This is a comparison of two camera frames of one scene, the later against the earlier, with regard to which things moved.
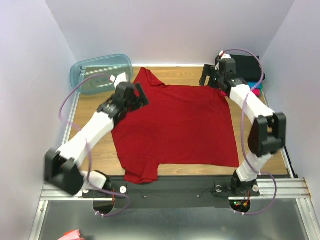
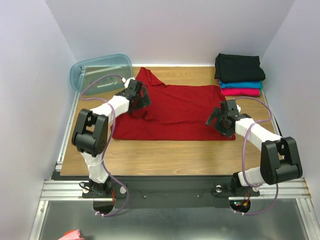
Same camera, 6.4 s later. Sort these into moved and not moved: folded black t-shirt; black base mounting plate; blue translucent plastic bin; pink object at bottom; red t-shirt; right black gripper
Moved: red t-shirt; right black gripper
Not moved: pink object at bottom; blue translucent plastic bin; black base mounting plate; folded black t-shirt
